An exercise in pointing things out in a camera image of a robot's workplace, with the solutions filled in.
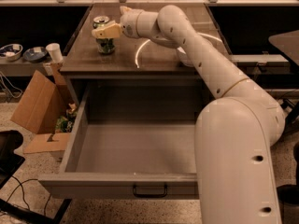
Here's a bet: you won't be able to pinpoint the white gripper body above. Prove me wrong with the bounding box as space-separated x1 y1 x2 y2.
121 9 143 38

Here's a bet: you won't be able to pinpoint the green soda can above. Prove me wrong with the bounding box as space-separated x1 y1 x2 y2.
93 16 115 54

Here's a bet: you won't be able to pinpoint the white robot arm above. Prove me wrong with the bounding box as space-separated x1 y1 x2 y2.
92 5 285 224

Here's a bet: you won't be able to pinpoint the grey cabinet with top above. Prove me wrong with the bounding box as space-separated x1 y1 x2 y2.
62 4 245 110

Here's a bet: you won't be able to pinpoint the open grey top drawer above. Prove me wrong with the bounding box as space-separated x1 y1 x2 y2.
39 96 200 199

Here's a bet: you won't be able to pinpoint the white paper cup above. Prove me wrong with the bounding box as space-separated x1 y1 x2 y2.
46 43 63 63

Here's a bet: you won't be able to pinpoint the white bowl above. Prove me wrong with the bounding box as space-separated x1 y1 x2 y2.
176 47 193 67

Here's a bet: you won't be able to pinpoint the blue bowl on shelf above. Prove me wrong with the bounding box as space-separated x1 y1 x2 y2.
23 47 48 63

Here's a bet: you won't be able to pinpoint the cardboard box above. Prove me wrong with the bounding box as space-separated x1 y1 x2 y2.
10 63 73 154

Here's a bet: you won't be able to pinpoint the low grey shelf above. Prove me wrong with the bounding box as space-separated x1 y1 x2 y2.
0 55 67 78

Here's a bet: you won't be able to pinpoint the patterned bowl on shelf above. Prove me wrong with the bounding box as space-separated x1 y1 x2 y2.
0 44 23 62

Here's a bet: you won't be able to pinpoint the green snack bags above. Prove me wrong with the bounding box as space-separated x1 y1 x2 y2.
55 104 78 133

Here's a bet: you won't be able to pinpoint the black chair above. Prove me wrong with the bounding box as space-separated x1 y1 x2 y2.
0 130 26 189

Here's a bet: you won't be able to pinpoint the black drawer handle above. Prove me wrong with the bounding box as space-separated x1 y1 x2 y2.
133 185 168 199

